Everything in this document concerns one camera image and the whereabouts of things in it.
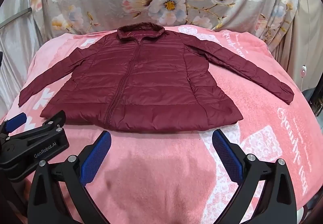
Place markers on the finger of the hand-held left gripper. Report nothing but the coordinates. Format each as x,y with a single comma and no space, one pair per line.
54,120
15,121

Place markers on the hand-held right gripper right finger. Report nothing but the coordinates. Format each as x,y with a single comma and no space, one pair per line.
225,154

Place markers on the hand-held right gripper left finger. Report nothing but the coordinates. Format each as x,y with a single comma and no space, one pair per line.
97,155

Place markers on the maroon puffer jacket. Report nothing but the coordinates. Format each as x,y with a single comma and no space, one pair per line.
151,82

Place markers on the pink printed blanket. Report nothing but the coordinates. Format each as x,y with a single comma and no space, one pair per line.
164,178

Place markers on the grey satin curtain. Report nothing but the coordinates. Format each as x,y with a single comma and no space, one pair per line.
17,44

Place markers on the metal rod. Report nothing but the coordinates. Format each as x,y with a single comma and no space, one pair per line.
15,17

